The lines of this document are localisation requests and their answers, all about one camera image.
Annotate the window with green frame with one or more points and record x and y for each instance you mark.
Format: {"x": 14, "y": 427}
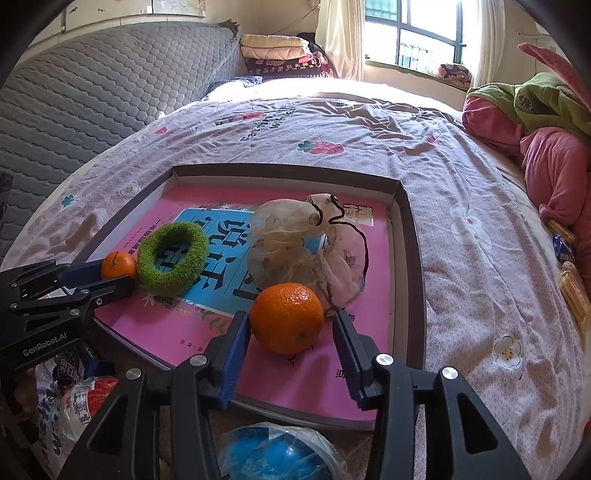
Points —
{"x": 420, "y": 35}

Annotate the white sheer fabric pouch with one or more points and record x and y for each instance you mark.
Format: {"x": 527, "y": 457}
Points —
{"x": 308, "y": 242}

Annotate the blue Oreo cookie packet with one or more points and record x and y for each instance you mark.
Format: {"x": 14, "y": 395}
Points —
{"x": 78, "y": 364}

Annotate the yellow snack packets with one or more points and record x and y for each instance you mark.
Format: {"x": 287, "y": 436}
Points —
{"x": 570, "y": 282}

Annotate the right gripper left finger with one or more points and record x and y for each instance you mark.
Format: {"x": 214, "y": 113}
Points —
{"x": 122, "y": 440}

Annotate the orange tangerine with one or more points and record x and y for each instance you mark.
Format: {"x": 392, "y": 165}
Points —
{"x": 286, "y": 318}
{"x": 118, "y": 263}

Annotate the pink strawberry print bedsheet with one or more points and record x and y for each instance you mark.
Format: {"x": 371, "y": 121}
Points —
{"x": 494, "y": 310}

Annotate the person's left hand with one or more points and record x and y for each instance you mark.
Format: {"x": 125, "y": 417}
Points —
{"x": 26, "y": 392}

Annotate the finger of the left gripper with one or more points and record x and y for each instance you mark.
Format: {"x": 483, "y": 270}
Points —
{"x": 92, "y": 297}
{"x": 31, "y": 282}

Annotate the green jacket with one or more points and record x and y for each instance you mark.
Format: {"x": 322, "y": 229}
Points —
{"x": 546, "y": 100}

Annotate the grey quilted mattress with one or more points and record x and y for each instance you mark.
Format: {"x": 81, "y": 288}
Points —
{"x": 73, "y": 101}

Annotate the large blue King egg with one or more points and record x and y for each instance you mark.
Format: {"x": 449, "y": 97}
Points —
{"x": 269, "y": 451}

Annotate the patterned bundle on windowsill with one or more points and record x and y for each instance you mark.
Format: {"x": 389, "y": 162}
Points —
{"x": 456, "y": 75}

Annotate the stack of folded blankets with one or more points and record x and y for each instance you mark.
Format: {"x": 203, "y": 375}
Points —
{"x": 278, "y": 56}

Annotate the cream curtain left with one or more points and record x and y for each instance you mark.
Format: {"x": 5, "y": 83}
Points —
{"x": 340, "y": 34}

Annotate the white curtain right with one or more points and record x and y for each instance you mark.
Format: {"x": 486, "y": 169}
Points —
{"x": 491, "y": 27}

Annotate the red white King egg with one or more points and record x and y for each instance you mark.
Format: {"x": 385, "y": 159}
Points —
{"x": 81, "y": 403}

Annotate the brown shallow cardboard box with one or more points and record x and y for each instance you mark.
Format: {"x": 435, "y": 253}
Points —
{"x": 165, "y": 332}

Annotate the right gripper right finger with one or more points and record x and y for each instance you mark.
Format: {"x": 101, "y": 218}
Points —
{"x": 464, "y": 441}

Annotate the pink crumpled blanket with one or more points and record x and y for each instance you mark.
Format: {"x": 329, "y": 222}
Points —
{"x": 556, "y": 166}

